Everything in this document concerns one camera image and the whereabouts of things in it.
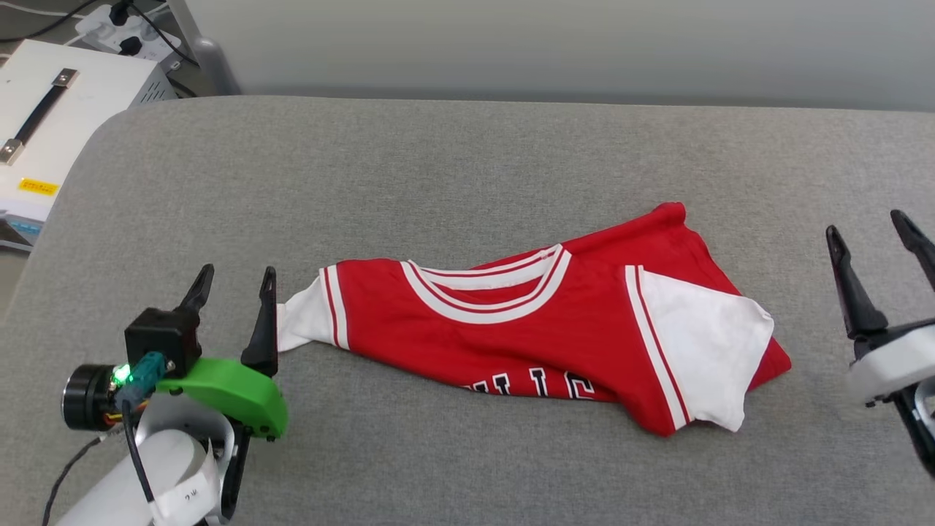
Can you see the white power strip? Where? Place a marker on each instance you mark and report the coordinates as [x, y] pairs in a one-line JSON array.
[[102, 29]]

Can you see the white equipment box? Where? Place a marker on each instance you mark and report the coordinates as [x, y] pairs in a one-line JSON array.
[[95, 109]]

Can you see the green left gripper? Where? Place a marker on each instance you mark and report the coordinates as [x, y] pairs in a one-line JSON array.
[[234, 387]]

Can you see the black power plug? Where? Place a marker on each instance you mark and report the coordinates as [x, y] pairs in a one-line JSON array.
[[120, 11], [130, 45]]

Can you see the grey partition post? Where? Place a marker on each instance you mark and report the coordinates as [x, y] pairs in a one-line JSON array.
[[215, 66]]

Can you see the red white basketball jersey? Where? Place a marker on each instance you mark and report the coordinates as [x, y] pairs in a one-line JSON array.
[[555, 336]]

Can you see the white partition panel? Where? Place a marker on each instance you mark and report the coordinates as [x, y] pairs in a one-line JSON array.
[[555, 44]]

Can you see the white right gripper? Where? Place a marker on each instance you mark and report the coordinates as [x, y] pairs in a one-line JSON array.
[[898, 361]]

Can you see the yellow warning label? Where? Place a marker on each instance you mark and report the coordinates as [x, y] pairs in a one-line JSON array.
[[39, 187]]

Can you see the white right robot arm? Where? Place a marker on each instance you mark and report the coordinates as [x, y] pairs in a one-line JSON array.
[[922, 431]]

